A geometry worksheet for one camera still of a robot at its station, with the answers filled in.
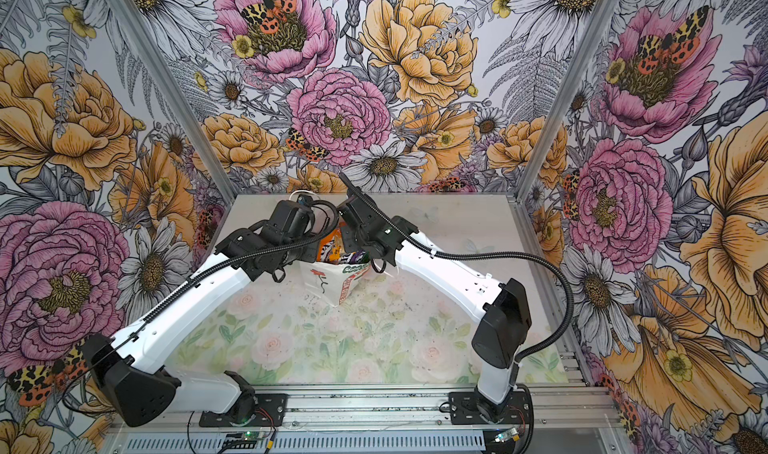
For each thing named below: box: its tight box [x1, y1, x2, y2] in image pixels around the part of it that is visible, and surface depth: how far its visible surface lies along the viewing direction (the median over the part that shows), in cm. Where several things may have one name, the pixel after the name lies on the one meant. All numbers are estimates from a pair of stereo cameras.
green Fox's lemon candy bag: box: [340, 250, 371, 265], surface depth 83 cm
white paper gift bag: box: [298, 261, 371, 307], surface depth 79 cm
